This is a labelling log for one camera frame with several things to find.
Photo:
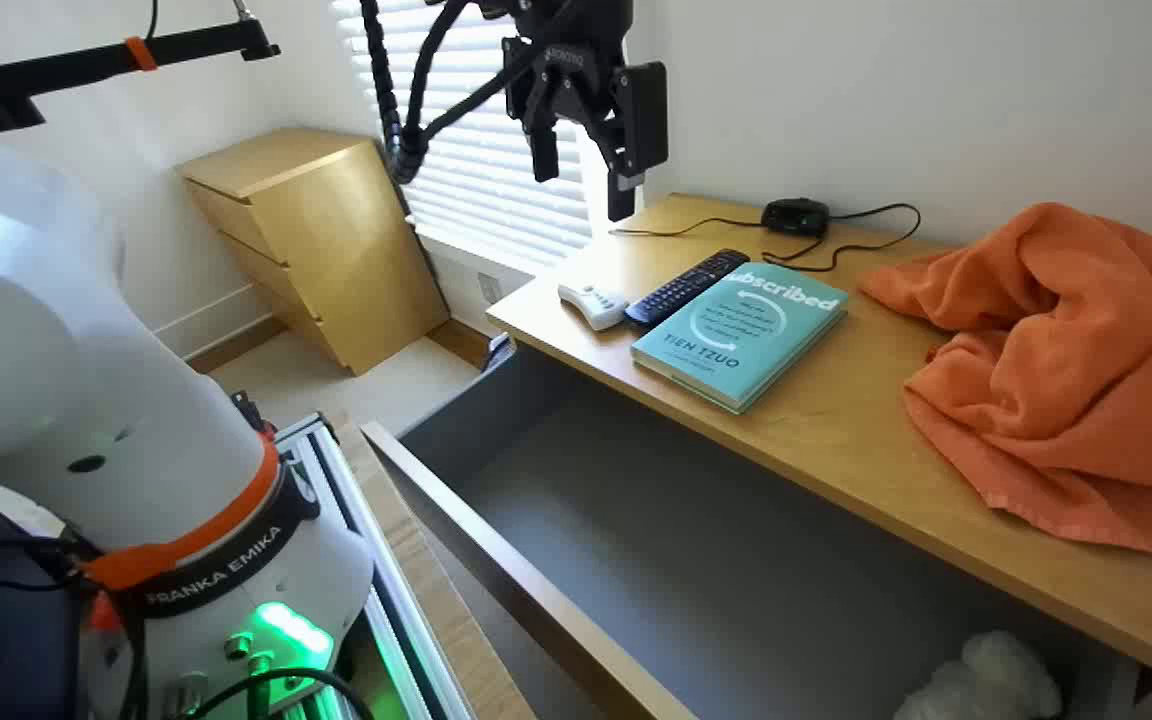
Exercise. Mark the aluminium rail frame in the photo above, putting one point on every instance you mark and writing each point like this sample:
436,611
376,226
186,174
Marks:
390,653

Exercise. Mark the black computer mouse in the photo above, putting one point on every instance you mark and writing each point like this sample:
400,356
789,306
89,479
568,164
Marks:
797,216

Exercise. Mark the white plush toy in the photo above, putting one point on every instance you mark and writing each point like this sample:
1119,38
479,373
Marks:
994,676

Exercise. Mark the white window blinds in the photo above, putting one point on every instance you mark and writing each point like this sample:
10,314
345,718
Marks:
472,186

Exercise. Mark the orange towel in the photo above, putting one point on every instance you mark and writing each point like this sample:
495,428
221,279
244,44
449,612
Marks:
1041,391

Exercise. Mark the black remote control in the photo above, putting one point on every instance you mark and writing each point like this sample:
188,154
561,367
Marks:
659,306

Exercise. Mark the blue book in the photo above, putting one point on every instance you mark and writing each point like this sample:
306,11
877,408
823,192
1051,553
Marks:
743,334

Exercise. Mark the black camera boom pole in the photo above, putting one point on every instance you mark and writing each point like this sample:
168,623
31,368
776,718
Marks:
25,81

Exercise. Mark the open grey drawer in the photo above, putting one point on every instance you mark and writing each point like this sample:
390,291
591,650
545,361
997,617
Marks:
743,595

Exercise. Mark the white small tube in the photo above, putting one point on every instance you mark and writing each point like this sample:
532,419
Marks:
595,306

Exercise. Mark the wooden chest of drawers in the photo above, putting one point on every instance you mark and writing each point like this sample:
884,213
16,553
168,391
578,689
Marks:
316,226

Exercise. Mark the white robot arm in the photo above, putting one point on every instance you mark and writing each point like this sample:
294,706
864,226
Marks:
219,574

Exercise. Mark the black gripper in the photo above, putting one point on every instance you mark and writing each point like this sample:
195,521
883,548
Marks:
566,61

